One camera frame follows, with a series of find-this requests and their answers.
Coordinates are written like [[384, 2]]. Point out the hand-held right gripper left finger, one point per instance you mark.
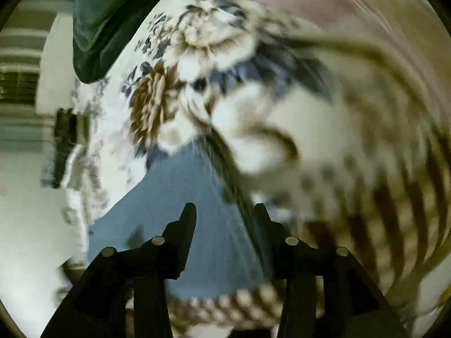
[[186, 230]]

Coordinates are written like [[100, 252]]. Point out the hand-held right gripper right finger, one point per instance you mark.
[[265, 230]]

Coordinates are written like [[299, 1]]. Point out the blue pants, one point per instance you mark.
[[208, 218]]

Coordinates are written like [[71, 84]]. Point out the floral printed bed sheet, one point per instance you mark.
[[282, 130]]

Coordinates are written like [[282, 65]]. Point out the dark object beside bed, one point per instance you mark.
[[65, 137]]

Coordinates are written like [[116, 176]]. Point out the dark green pillow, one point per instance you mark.
[[105, 21]]

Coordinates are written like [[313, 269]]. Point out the pink striped cloth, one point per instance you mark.
[[299, 3]]

